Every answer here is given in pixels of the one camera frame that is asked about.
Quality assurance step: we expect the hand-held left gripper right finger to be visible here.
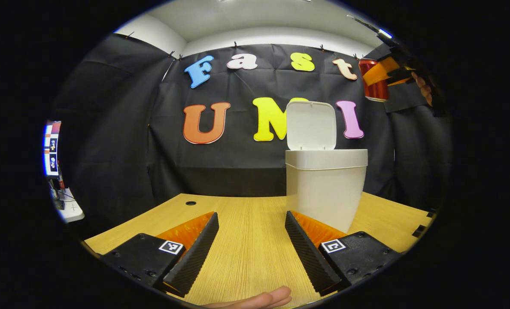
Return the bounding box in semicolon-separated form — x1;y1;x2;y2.
284;210;402;297

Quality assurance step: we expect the computer monitor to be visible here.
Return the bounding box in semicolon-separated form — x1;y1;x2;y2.
43;121;62;177

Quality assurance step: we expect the black backdrop cloth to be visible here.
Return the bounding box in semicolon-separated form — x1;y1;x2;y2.
45;32;453;241

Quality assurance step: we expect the white desktop garbage bin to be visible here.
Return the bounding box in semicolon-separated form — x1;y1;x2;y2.
285;100;368;233

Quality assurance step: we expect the white side table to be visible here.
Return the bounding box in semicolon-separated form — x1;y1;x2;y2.
51;187;85;223

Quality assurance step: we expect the red pop can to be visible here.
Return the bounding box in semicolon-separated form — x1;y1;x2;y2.
358;58;390;103

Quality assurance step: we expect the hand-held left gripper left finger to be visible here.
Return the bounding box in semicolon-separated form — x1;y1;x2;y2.
102;211;219;298

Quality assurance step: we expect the wooden desktop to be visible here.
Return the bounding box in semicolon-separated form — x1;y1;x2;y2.
85;192;435;307

